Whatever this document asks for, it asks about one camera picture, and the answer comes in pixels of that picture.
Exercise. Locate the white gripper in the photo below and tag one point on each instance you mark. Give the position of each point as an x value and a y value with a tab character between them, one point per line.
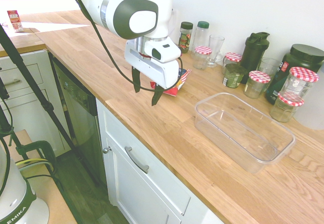
149	68

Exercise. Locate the red striped potato chip bag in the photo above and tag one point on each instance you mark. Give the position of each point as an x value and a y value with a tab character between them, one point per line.
182	78

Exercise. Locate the clear plastic rectangular container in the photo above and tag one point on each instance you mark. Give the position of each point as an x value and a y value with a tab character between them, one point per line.
243	132

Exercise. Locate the glass jar red gingham lid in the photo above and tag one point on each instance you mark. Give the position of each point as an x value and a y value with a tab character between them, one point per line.
257	84
202	56
233	57

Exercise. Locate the spice jar with dark lid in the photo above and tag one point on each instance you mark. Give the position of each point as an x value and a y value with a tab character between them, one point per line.
185	37

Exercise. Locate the stainless steel dishwasher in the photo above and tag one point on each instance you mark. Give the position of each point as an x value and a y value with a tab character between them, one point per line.
78	107

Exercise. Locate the silver round cabinet knob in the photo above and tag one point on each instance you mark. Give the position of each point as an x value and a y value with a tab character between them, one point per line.
107	149

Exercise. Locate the clear bottle with green lid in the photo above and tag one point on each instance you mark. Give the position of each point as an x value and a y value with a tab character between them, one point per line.
201	35

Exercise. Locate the tall clear glass mug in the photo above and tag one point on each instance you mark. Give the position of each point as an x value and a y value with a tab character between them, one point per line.
215	49

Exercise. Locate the green cup with foil lid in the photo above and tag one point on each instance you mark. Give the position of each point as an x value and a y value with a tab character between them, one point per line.
233	78

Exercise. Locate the black shaker bottle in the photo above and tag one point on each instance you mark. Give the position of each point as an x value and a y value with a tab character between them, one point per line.
254	51

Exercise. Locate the black tripod pole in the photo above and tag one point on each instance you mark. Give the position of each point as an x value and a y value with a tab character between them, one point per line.
25	72

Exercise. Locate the clear glass tumbler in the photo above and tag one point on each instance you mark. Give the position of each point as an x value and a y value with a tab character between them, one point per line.
269	65

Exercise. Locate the faceted jar red gingham lid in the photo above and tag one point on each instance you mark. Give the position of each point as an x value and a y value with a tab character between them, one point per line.
284	110

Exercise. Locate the small red carton box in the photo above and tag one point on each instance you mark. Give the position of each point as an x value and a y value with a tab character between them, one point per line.
15	21

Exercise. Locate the large jar red gingham lid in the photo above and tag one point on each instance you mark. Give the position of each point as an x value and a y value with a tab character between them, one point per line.
300	82

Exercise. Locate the large black supplement tub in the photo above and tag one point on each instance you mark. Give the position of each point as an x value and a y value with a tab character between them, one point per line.
301	56

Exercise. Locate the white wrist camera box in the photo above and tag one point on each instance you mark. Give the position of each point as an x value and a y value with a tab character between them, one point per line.
168	51

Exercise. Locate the black camera stand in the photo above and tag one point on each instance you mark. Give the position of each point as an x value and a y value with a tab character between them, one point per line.
19	146

